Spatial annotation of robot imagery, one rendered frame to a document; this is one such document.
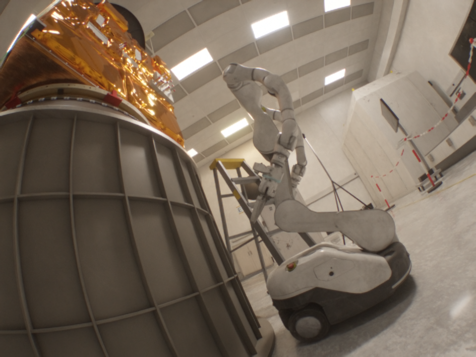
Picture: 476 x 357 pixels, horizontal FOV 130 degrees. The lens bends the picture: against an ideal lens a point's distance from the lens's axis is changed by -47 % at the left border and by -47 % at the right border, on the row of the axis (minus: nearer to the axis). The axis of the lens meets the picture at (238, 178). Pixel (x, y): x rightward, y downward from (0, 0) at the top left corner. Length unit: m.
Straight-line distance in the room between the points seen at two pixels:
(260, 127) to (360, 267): 0.82
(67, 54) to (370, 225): 1.96
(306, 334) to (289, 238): 3.30
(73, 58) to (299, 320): 1.90
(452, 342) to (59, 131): 1.34
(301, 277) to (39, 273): 0.85
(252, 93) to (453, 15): 6.80
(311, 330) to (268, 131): 0.95
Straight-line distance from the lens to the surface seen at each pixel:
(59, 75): 1.56
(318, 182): 8.39
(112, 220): 0.72
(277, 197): 1.04
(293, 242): 4.09
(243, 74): 1.19
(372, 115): 5.94
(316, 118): 9.59
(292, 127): 0.90
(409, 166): 5.69
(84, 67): 1.65
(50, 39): 1.62
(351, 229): 0.95
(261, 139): 1.10
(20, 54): 1.56
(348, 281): 0.82
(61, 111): 0.94
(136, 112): 1.65
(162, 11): 5.05
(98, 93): 1.52
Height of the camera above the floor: 0.43
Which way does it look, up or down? 23 degrees up
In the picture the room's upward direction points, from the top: 25 degrees counter-clockwise
